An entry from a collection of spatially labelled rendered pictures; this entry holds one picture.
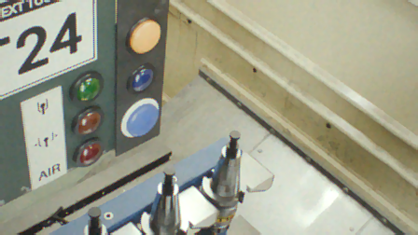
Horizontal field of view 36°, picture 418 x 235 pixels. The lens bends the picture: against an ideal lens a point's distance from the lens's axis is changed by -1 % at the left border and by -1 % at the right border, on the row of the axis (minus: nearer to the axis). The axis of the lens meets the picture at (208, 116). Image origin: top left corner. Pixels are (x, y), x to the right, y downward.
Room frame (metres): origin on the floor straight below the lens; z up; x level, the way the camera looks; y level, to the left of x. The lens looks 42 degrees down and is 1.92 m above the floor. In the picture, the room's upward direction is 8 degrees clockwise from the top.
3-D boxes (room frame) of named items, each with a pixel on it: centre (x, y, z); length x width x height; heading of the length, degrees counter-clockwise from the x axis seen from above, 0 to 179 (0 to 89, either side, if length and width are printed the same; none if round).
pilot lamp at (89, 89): (0.34, 0.09, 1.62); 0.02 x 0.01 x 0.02; 137
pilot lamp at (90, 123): (0.34, 0.09, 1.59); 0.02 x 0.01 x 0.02; 137
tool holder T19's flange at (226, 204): (0.62, -0.04, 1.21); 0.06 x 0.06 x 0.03
